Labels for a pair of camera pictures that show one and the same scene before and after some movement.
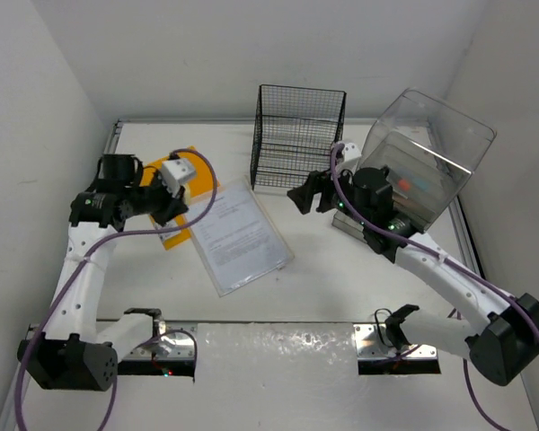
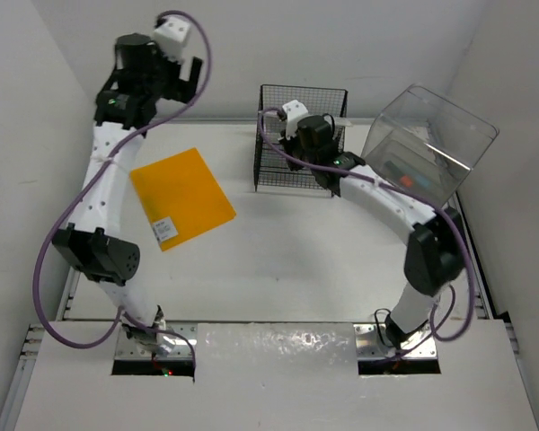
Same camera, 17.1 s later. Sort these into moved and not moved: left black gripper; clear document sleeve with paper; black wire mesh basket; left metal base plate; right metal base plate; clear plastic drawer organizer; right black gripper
Moved: clear document sleeve with paper; right black gripper; left black gripper
Not moved: right metal base plate; left metal base plate; black wire mesh basket; clear plastic drawer organizer
